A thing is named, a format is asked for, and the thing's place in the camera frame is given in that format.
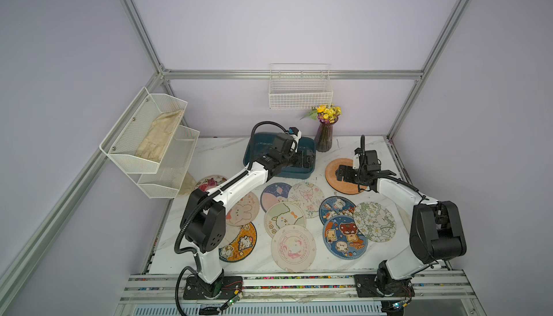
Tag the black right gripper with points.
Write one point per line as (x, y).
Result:
(343, 170)

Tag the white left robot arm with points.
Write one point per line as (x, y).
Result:
(203, 224)

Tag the blue bears small coaster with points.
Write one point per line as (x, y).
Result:
(335, 206)

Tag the purple planet round coaster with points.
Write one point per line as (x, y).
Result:
(274, 194)

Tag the beige cloth on table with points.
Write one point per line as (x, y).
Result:
(187, 186)

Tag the white two-tier mesh shelf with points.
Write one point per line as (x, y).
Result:
(156, 180)

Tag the teal storage box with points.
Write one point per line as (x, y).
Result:
(303, 162)

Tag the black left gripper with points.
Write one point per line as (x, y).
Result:
(307, 161)

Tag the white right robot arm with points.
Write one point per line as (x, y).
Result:
(436, 232)

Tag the white butterfly round coaster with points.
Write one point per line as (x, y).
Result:
(308, 197)

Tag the glass vase with flowers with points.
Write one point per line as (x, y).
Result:
(327, 116)

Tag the pink bunny white coaster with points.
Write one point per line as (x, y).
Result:
(293, 249)

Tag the green floral white coaster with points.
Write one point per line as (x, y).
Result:
(375, 222)

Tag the beige cloth in shelf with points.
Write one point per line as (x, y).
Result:
(155, 143)

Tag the red rose round coaster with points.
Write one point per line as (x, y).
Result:
(210, 182)

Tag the blue bears large coaster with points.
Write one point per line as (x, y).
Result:
(343, 239)

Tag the white wire wall basket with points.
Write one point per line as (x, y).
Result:
(299, 86)

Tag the yellow cat round coaster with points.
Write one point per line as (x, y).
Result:
(238, 243)

